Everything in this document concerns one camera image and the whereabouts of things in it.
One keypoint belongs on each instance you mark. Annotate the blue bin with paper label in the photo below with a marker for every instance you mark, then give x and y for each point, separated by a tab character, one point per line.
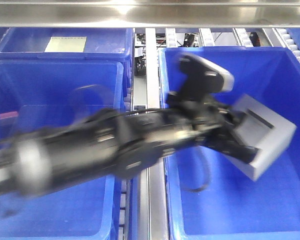
30	43

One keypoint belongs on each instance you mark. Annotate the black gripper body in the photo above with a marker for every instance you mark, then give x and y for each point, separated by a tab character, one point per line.
216	123

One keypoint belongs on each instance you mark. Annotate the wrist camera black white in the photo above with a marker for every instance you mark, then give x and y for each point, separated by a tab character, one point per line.
202	77

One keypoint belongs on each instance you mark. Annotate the blue bin left front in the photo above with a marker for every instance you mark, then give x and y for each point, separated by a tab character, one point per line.
46	93

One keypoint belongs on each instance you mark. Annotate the gray base part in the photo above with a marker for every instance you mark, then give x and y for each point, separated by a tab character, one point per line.
263	129

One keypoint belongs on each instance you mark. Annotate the stainless steel rack frame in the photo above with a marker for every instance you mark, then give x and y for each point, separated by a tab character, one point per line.
143	211

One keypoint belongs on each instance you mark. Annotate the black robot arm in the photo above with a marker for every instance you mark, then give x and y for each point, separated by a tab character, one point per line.
115	143

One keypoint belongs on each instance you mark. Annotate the blue target bin right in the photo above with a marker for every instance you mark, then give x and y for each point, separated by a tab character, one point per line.
208	198

